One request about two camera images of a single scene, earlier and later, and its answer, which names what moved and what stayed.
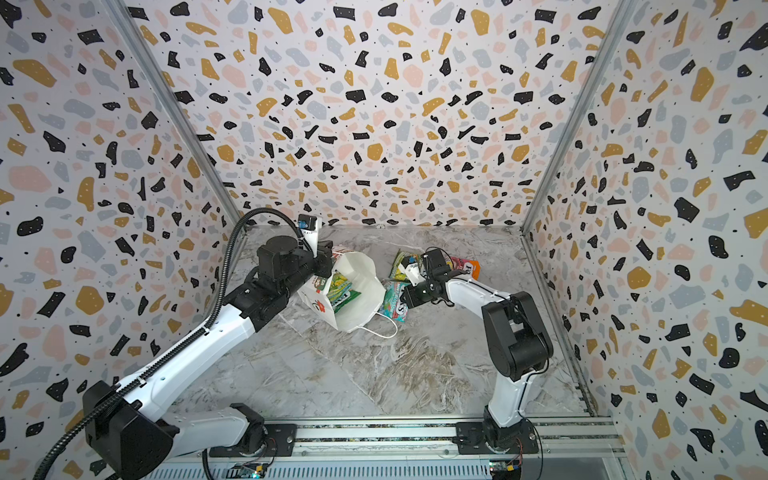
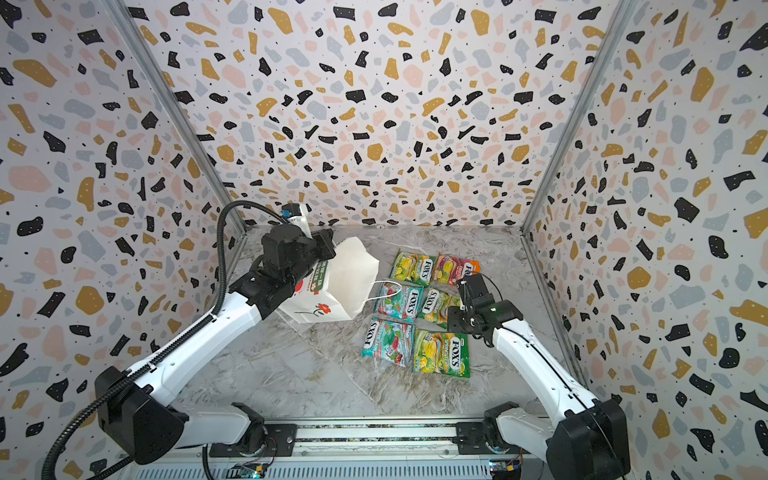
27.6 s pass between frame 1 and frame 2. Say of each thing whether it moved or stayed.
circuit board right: stayed
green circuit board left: stayed
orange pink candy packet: stayed
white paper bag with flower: moved
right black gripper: moved
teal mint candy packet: moved
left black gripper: stayed
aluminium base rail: stayed
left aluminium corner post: stayed
